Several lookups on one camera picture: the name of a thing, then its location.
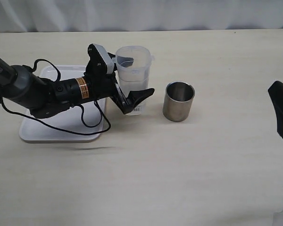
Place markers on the white plastic tray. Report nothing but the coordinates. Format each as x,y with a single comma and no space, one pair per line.
34,132

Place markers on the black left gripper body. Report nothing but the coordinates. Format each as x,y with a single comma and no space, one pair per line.
103,85

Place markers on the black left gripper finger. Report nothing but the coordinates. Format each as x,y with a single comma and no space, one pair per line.
135,100
121,60

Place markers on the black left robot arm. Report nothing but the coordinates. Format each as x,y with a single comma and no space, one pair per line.
45,98

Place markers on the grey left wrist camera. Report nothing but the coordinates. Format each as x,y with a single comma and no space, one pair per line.
109,62

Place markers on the stainless steel cup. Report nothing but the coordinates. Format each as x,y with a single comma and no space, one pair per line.
178,99

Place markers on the white curtain backdrop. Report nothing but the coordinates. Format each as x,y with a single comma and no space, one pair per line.
138,15

